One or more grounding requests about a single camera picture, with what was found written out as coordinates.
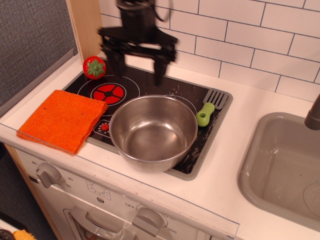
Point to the grey plastic sink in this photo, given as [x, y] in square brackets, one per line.
[280, 172]

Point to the grey left oven knob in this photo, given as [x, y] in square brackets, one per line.
[48, 175]

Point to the grey right oven knob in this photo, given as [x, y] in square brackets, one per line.
[148, 221]

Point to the metal pot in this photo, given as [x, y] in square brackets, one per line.
[153, 133]

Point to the orange folded cloth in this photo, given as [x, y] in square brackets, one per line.
[63, 121]

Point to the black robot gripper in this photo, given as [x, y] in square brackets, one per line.
[138, 36]

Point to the grey oven door handle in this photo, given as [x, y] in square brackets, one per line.
[90, 231]

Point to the black toy stovetop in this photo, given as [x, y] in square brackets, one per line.
[137, 82]

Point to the red toy strawberry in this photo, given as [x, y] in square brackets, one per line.
[94, 67]

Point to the green handled grey spatula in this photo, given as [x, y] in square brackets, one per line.
[208, 110]

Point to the grey faucet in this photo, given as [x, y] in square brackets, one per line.
[312, 120]

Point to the grey oven knob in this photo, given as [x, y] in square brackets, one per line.
[148, 221]
[48, 175]

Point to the orange object on floor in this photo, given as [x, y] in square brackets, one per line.
[16, 235]

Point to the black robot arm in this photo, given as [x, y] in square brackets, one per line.
[136, 3]

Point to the white toy oven front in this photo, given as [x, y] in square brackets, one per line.
[108, 209]

